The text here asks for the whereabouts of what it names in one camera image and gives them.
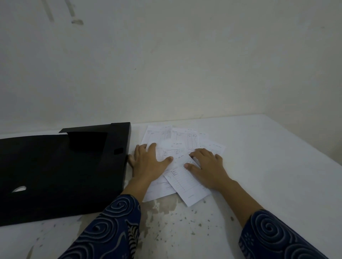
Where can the person's left hand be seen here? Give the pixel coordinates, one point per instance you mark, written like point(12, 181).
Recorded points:
point(145, 166)

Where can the person's right hand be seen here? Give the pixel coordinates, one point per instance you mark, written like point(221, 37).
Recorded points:
point(209, 170)

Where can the person's right thumb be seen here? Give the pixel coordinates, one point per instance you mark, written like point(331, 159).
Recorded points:
point(191, 169)

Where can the person's left little finger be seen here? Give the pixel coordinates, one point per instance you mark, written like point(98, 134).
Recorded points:
point(131, 161)

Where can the person's left thumb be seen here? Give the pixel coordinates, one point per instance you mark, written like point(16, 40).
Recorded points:
point(165, 162)

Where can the white printed form sheet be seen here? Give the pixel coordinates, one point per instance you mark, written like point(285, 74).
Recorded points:
point(178, 154)
point(188, 186)

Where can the person's left forearm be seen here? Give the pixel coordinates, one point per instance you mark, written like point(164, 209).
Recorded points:
point(112, 224)

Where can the person's right forearm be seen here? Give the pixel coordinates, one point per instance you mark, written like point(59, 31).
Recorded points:
point(264, 229)

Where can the pile of white paper forms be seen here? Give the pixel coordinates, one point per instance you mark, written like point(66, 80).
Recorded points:
point(184, 138)

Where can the black plastic document folder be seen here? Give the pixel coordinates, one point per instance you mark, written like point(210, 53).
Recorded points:
point(61, 170)

